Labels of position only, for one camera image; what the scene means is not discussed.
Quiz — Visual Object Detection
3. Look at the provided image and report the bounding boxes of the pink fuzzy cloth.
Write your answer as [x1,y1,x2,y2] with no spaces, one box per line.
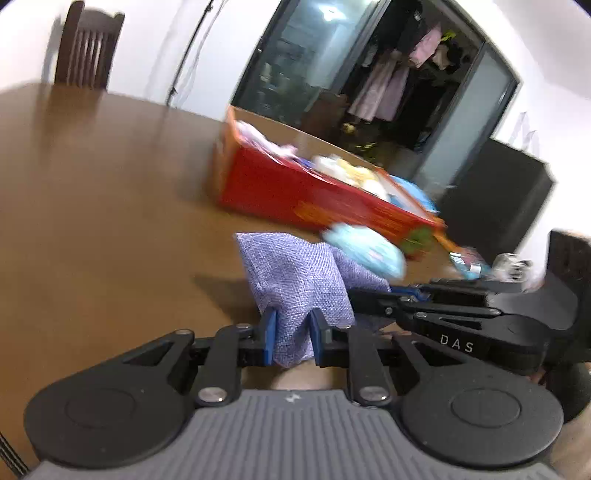
[236,121,297,158]

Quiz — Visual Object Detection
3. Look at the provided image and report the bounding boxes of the black paper shopping bag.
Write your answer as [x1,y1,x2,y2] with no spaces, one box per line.
[439,139,554,263]

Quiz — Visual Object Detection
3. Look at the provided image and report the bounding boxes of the small blue snack packet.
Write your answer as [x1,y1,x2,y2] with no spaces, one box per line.
[449,248,491,280]

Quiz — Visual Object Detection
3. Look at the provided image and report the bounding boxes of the dark wooden chair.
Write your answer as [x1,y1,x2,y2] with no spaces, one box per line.
[54,1,125,90]

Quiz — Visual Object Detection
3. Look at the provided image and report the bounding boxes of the yellow white plush toy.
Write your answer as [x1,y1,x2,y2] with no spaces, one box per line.
[311,155,390,202]

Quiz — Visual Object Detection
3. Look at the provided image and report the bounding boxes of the light blue plush toy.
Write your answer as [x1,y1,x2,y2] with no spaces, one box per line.
[322,223,406,280]

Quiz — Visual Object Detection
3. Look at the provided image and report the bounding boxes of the orange flat folder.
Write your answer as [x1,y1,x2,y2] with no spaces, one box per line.
[434,232,462,253]

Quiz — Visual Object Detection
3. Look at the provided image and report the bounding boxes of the hanging pink clothes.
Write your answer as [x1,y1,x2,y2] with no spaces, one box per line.
[348,24,442,122]

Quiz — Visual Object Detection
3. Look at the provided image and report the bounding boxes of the black light stand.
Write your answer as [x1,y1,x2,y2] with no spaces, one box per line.
[165,0,214,107]

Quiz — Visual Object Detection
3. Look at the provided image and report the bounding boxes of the white charger with cables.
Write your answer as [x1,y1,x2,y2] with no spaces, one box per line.
[491,253,533,283]

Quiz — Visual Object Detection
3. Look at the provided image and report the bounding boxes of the purple woven cloth pouch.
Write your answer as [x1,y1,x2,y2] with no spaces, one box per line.
[235,232,390,368]

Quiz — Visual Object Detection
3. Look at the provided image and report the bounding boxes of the red orange cardboard box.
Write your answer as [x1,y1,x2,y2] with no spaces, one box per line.
[211,106,446,258]

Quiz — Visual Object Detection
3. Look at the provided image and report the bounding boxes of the blue wet wipes pack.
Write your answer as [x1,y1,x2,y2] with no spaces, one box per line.
[391,175,440,216]

